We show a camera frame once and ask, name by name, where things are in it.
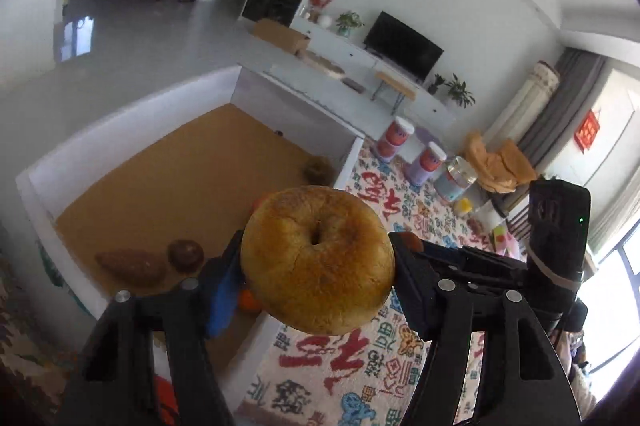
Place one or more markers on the red flower vase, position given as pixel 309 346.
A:
pixel 319 3

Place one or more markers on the orange mandarin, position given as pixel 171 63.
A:
pixel 248 302

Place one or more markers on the yellow apple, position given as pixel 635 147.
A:
pixel 315 261

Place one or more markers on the clear jar black lid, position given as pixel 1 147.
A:
pixel 485 208

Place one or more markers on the small yellow lid jar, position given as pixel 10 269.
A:
pixel 463 207

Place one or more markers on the patterned woven tablecloth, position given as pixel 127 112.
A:
pixel 350 366

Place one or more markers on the small dark potted plant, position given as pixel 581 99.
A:
pixel 436 83

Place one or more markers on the wooden hairpin stool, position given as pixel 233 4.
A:
pixel 395 85

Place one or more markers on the pink labelled can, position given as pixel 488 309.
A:
pixel 426 165
pixel 395 140

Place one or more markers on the brown cardboard box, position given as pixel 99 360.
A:
pixel 282 35

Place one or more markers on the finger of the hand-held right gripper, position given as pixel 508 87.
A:
pixel 475 256
pixel 490 278

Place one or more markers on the white cardboard box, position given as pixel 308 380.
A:
pixel 165 196

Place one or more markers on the white globe ornament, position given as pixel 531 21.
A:
pixel 325 21

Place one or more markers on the orange red cushion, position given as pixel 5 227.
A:
pixel 166 398

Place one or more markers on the grey curtain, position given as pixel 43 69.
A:
pixel 565 106

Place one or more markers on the orange lounge chair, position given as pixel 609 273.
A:
pixel 500 166

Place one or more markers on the dark brown round fruit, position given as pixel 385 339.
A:
pixel 185 254

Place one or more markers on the pink snack bag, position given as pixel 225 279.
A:
pixel 507 242

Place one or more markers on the red wall hanging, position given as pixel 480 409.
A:
pixel 587 132

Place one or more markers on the black television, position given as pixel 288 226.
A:
pixel 402 46

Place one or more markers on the white curtain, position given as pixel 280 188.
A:
pixel 615 211

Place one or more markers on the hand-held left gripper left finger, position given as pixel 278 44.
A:
pixel 222 296

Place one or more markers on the green-brown round pear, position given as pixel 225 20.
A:
pixel 320 168

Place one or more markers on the covered standing air conditioner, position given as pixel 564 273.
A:
pixel 525 101

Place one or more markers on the green potted plant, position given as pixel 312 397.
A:
pixel 349 22

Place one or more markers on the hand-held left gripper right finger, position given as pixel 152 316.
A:
pixel 407 286

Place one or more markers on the reddish-brown oblong fruit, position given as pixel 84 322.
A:
pixel 132 267

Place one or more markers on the glass jar gold lid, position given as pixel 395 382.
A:
pixel 456 178

